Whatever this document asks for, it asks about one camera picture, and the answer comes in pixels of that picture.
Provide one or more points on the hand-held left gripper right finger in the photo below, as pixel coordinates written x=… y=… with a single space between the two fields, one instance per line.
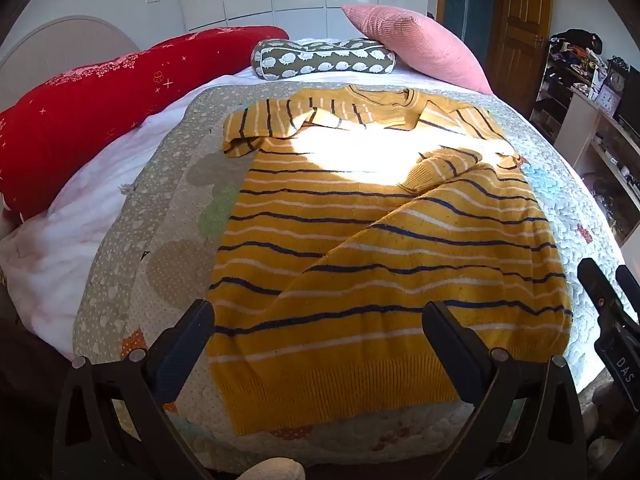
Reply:
x=452 y=355

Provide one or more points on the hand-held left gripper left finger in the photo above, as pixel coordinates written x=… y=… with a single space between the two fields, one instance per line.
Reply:
x=184 y=360

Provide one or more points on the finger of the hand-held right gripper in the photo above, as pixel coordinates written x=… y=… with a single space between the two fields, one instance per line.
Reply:
x=629 y=290
x=594 y=290

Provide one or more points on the yellow striped knit sweater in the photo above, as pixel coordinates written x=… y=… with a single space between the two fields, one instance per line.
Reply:
x=350 y=260

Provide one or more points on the pile of dark clothes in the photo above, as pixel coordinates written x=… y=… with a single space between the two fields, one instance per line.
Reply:
x=575 y=40

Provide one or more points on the person's left hand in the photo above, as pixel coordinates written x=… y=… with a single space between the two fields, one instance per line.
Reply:
x=272 y=470

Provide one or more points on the patterned quilted bedspread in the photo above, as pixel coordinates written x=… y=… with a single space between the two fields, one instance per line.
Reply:
x=165 y=240

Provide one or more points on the white shelf desk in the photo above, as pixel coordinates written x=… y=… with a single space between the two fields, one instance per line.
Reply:
x=585 y=130

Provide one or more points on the white bed sheet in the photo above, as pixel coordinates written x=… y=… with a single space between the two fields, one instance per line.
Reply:
x=75 y=240

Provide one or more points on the black monitor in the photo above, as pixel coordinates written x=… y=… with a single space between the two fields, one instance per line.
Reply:
x=631 y=100

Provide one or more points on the small white clock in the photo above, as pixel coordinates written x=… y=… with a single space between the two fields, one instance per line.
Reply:
x=608 y=99

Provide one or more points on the black ornate clock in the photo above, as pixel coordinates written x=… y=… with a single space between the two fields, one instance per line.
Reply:
x=616 y=76

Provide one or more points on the red bolster pillow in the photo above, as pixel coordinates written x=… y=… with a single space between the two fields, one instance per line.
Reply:
x=100 y=100

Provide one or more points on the brown wooden door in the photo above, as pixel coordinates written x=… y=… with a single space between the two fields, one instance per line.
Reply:
x=520 y=25

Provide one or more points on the dark teal door panel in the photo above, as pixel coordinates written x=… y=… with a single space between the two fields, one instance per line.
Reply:
x=467 y=5

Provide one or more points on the green sheep print pillow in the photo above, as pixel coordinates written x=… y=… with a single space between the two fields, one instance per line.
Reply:
x=320 y=60

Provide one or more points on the rounded pale headboard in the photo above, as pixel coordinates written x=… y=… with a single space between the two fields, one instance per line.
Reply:
x=50 y=45

